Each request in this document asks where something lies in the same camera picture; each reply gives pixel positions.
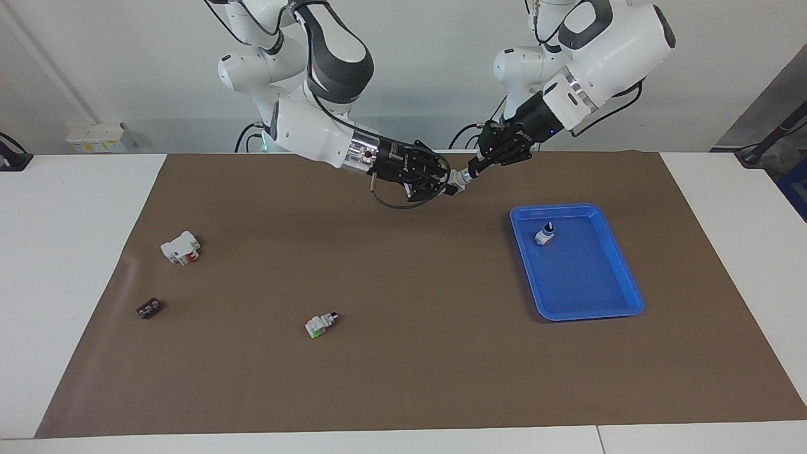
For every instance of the white selector switch green base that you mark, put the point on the white selector switch green base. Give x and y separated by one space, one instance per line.
544 236

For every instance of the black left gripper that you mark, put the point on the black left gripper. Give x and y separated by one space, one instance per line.
536 120

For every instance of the small dark terminal block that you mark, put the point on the small dark terminal block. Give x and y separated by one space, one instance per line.
149 309

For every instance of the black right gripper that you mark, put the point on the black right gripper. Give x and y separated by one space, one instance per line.
391 162

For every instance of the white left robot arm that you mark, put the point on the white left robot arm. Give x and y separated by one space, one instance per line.
605 44

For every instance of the brown table mat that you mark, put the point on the brown table mat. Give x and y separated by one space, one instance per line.
378 353

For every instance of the black stand pole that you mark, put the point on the black stand pole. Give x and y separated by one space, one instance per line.
772 135

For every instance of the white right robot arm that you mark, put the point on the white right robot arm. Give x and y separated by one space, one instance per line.
309 126

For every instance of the blue plastic tray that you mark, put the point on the blue plastic tray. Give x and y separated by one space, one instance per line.
580 284

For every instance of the blue crate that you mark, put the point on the blue crate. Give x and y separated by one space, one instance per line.
795 192

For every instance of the white selector switch black knob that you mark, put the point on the white selector switch black knob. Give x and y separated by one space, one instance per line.
460 180
318 325

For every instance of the white circuit breaker red lever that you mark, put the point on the white circuit breaker red lever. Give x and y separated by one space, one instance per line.
178 247

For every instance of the black clamp device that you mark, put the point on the black clamp device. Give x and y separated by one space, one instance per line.
14 157

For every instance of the white power strip box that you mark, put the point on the white power strip box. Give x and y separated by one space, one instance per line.
101 137

